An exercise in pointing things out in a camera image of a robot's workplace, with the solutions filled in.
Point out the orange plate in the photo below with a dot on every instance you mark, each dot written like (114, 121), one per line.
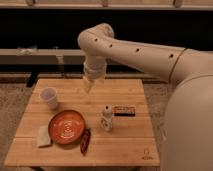
(66, 127)

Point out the red chili pepper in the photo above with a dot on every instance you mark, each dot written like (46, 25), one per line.
(85, 141)

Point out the small white bottle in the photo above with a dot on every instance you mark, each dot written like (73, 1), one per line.
(106, 118)

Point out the translucent plastic cup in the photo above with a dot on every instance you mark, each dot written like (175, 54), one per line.
(48, 95)

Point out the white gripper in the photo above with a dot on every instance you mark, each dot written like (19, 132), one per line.
(93, 70)

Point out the wooden table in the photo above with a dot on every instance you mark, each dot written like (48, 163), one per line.
(130, 143)

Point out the white sponge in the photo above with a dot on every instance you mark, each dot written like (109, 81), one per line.
(43, 138)

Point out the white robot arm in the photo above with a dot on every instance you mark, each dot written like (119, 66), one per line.
(187, 135)

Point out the wooden bench rail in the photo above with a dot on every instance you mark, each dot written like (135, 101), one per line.
(40, 56)

